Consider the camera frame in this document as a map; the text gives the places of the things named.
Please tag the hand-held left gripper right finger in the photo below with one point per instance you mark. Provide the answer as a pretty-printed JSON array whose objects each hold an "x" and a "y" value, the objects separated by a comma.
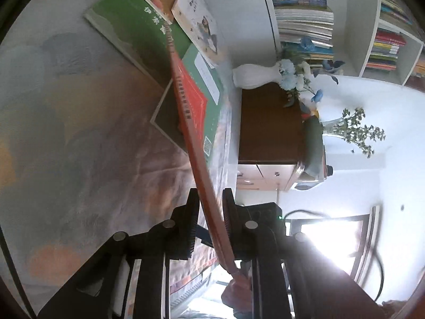
[{"x": 229, "y": 236}]

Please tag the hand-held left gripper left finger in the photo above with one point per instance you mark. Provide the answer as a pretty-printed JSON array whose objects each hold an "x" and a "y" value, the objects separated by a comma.
[{"x": 192, "y": 232}]

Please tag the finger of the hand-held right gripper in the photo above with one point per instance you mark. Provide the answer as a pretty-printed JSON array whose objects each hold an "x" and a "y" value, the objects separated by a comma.
[{"x": 204, "y": 236}]

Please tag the red book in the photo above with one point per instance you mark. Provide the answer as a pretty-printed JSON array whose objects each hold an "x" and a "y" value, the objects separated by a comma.
[{"x": 194, "y": 106}]

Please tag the row of white blue books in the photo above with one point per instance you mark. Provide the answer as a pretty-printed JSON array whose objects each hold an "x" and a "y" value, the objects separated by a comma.
[{"x": 305, "y": 23}]

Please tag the row of red yellow books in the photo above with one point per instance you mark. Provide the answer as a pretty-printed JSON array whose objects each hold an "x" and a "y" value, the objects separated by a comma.
[{"x": 385, "y": 50}]

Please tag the row of thin colourful books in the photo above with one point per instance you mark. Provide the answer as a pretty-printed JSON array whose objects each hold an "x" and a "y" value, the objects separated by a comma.
[{"x": 395, "y": 6}]

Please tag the person's right hand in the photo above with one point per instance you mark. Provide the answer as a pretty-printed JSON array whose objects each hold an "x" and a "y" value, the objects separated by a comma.
[{"x": 237, "y": 299}]

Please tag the bright window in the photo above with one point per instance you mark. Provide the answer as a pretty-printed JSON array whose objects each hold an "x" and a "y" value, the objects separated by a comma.
[{"x": 325, "y": 246}]

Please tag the brown wooden cabinet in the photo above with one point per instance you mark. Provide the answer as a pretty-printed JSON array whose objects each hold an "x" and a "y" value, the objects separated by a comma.
[{"x": 269, "y": 126}]

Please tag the green book with white label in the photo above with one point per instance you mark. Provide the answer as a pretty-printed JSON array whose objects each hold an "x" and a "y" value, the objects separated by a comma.
[{"x": 212, "y": 106}]

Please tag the green plant in glass vase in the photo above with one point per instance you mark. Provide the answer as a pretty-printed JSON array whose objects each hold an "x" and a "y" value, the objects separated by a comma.
[{"x": 358, "y": 133}]

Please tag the white ceramic vase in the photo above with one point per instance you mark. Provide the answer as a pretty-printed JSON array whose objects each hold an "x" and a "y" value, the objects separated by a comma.
[{"x": 255, "y": 75}]

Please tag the blue white artificial flowers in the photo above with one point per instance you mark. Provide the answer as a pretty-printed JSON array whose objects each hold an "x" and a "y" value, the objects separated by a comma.
[{"x": 289, "y": 76}]

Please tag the white bookshelf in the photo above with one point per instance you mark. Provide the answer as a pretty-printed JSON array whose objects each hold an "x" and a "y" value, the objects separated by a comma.
[{"x": 252, "y": 23}]

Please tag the white book with brown basket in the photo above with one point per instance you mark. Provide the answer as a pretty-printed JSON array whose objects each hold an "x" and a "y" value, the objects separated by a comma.
[{"x": 196, "y": 16}]

